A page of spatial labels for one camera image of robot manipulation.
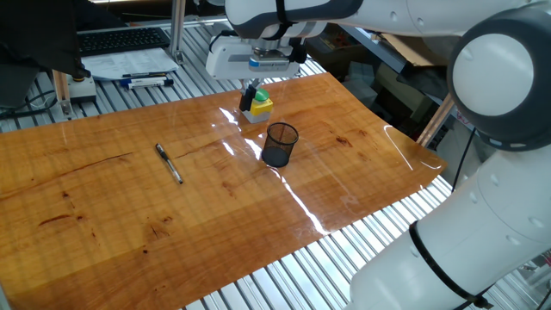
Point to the black mesh pen holder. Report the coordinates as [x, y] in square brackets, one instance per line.
[277, 148]

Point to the black computer keyboard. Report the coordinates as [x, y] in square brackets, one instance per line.
[122, 41]

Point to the white paper stack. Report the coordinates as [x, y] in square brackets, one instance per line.
[129, 62]

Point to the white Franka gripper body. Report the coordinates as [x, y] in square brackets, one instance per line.
[228, 59]

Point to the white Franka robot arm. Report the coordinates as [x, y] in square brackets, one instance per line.
[473, 241]

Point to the brown cardboard sheet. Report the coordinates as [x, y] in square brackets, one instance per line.
[413, 49]

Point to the yellow box green push button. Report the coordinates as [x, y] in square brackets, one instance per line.
[262, 108]

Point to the white and blue marker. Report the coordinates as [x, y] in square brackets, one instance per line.
[148, 83]

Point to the black cloth cover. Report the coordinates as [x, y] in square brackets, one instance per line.
[39, 34]

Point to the upright aluminium profile post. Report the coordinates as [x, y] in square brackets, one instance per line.
[177, 30]

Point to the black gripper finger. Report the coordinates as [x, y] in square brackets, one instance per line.
[255, 84]
[246, 101]

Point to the wood faced bracket post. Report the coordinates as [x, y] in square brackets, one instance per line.
[61, 92]

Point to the white box with black knob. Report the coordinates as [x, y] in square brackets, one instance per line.
[82, 89]

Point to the glossy wood pattern mat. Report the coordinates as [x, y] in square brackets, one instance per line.
[129, 224]

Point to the slanted wooden stick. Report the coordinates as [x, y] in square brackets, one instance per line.
[435, 122]

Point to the thin black pen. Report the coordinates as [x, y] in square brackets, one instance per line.
[144, 75]

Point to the black and clear pen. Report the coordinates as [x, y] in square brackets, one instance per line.
[169, 163]

